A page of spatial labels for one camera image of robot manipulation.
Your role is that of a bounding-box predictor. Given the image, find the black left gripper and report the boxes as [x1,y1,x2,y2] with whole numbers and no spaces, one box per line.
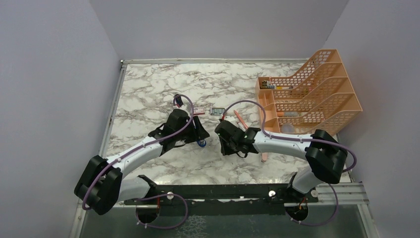
[175,115,210,143]

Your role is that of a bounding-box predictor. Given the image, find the red white staple box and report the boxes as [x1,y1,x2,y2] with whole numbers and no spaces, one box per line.
[193,107,206,115]

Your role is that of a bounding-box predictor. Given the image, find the blue stapler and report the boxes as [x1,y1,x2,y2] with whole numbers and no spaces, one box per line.
[197,139,207,148]

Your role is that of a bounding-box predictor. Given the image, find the grey staple strips tray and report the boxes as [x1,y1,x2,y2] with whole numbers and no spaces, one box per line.
[210,107,225,116]

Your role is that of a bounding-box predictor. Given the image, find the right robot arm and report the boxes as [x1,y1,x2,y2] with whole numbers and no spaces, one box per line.
[214,120,348,202]

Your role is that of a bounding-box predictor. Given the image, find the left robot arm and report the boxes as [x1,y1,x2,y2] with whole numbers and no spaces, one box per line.
[74,109,210,215]

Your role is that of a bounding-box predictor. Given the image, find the small pink stapler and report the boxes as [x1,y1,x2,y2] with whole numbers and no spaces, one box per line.
[261,153,268,163]

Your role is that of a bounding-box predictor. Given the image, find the salmon pink pen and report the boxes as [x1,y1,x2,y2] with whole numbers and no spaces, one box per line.
[234,110,248,130]

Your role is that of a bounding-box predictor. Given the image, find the grey eraser in organizer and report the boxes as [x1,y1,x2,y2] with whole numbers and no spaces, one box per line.
[277,112,300,117]

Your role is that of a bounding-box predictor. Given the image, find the black binder clips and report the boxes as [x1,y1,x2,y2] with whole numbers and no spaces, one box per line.
[260,80,276,90]

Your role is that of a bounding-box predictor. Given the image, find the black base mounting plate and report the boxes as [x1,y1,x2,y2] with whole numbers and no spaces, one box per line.
[123,183,318,216]

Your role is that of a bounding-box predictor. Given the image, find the yellow capped marker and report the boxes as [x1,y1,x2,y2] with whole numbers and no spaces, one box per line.
[276,86,293,90]

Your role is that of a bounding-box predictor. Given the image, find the peach plastic file organizer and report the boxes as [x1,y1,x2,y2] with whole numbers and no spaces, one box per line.
[255,49,363,135]

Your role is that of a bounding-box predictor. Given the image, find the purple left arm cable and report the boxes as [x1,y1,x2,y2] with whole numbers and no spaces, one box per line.
[82,94,196,230]

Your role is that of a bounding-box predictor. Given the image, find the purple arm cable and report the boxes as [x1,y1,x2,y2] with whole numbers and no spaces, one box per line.
[221,100,358,227]
[82,94,196,230]

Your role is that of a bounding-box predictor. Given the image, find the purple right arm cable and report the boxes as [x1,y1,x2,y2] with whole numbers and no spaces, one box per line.
[221,100,358,227]

